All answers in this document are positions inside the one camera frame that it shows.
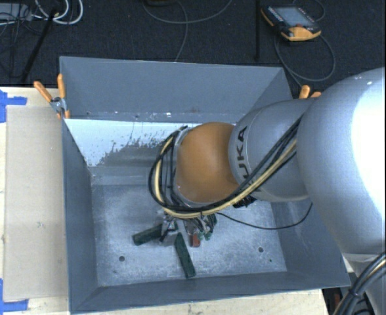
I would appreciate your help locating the grey metal bin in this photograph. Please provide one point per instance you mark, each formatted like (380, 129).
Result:
(130, 267)

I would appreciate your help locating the pale wood flat board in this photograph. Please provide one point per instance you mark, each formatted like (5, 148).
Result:
(32, 208)

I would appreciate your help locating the red-brown flat block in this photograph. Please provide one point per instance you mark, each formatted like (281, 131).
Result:
(195, 240)

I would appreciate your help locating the dark green flat block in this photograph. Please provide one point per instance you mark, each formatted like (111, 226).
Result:
(147, 235)
(184, 258)

